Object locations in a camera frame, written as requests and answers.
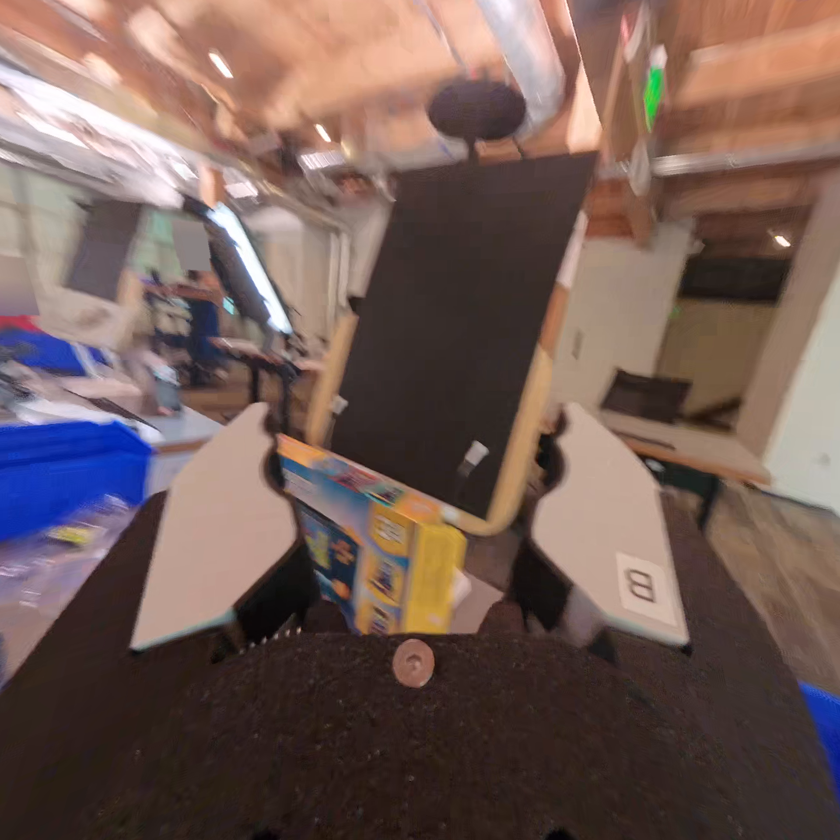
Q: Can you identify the green exit sign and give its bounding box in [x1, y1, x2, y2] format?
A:
[642, 45, 669, 133]

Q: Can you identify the silver ventilation duct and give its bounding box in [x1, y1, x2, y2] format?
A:
[476, 0, 567, 132]

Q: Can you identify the blue storage bin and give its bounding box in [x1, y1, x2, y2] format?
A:
[0, 327, 109, 378]
[0, 420, 153, 542]

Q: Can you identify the grey desk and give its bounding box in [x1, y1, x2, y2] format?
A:
[600, 410, 772, 526]

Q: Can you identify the black panel with wooden frame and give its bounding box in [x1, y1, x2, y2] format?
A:
[308, 151, 599, 536]

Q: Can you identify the bright tilted display screen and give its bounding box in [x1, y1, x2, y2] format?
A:
[197, 200, 296, 337]

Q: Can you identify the colourful brick set box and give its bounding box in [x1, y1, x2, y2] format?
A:
[279, 433, 468, 636]

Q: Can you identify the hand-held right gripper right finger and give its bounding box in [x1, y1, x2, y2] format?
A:
[512, 402, 691, 651]

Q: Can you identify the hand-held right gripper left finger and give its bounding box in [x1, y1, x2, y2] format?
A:
[130, 402, 322, 652]

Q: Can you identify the black flat screen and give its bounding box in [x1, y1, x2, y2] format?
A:
[602, 369, 693, 424]

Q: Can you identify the black round hanging fixture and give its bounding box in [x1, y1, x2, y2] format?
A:
[428, 79, 528, 161]

